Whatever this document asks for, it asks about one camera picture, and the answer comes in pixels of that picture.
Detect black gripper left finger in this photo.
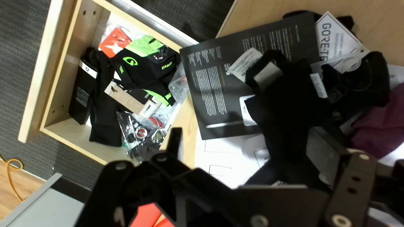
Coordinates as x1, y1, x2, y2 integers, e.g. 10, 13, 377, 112
165, 126, 184, 163

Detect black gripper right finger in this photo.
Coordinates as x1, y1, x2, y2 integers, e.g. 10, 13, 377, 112
305, 125, 378, 227

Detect black socks with black card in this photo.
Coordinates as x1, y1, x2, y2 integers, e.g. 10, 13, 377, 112
179, 10, 390, 190

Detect black folded socks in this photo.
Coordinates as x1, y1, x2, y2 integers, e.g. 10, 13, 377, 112
67, 47, 127, 148

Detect light wooden drawer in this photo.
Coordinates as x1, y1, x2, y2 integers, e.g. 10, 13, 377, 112
16, 0, 199, 166

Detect clear bag of small parts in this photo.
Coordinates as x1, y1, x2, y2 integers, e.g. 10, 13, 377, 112
116, 105, 174, 163

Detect purple cloth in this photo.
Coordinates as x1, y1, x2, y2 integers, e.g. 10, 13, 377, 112
348, 81, 404, 160

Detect brown cardboard label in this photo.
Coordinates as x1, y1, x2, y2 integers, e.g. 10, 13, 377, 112
103, 79, 152, 115

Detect black and green gloves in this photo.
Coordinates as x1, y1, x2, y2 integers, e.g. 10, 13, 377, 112
111, 35, 182, 106

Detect orange and white card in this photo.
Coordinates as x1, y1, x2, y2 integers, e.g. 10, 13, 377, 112
97, 25, 132, 59

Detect orange cable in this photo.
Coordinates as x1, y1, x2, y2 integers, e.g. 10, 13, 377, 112
0, 155, 28, 203

